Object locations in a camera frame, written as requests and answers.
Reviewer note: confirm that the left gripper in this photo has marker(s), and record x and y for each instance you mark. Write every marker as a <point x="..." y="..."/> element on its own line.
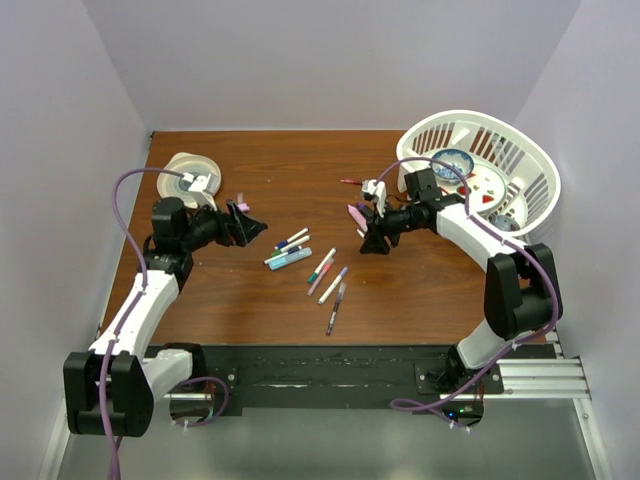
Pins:
<point x="229" y="233"/>

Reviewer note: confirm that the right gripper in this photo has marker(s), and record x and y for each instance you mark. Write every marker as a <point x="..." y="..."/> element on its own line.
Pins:
<point x="375" y="242"/>

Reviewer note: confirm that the pink highlighter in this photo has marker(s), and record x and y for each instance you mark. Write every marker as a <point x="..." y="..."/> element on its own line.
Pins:
<point x="358" y="217"/>

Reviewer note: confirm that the lilac capped white marker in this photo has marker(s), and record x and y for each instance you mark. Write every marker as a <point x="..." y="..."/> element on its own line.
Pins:
<point x="334" y="284"/>

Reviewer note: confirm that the dark purple pen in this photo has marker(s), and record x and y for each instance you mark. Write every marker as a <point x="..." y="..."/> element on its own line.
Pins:
<point x="334" y="313"/>

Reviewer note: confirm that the pink clear pen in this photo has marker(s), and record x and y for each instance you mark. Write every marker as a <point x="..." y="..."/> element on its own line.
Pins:
<point x="324" y="270"/>

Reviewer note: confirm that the red pen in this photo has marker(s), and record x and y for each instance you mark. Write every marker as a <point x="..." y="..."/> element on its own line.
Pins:
<point x="350" y="181"/>

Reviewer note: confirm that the teal capped white marker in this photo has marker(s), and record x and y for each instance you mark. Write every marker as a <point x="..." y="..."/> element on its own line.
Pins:
<point x="319" y="268"/>

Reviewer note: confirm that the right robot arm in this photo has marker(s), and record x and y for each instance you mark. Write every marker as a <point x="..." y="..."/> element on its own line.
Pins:
<point x="521" y="295"/>

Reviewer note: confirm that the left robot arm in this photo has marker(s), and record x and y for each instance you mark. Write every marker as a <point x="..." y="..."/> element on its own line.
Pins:
<point x="132" y="315"/>

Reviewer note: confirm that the blue capped white marker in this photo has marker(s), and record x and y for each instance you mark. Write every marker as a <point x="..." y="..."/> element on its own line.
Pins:
<point x="291" y="239"/>

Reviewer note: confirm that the green capped white marker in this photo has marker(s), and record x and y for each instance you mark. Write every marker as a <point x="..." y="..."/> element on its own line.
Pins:
<point x="292" y="245"/>

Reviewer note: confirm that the dark blue white marker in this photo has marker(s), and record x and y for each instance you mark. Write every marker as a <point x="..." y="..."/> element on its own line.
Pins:
<point x="281" y="255"/>

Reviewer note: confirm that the light blue highlighter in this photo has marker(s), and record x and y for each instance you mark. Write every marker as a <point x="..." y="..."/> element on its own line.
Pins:
<point x="290" y="257"/>

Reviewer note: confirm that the blue white bowl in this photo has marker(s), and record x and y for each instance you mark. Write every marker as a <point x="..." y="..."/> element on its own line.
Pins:
<point x="452" y="163"/>

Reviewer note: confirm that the white fruit pattern plate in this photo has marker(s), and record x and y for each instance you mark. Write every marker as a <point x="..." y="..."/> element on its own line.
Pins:
<point x="487" y="189"/>

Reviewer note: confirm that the grey patterned cup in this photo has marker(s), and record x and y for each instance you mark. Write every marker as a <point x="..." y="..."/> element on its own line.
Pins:
<point x="504" y="223"/>

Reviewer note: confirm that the white laundry basket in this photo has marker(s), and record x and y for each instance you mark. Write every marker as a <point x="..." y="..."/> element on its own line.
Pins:
<point x="512" y="182"/>

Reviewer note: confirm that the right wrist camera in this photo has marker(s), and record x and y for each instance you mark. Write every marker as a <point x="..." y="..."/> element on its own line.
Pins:
<point x="374" y="191"/>

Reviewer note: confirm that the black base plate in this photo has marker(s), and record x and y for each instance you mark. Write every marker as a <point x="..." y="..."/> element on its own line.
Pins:
<point x="322" y="377"/>

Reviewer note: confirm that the aluminium rail frame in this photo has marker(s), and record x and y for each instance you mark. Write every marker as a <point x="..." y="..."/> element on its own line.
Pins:
<point x="529" y="419"/>

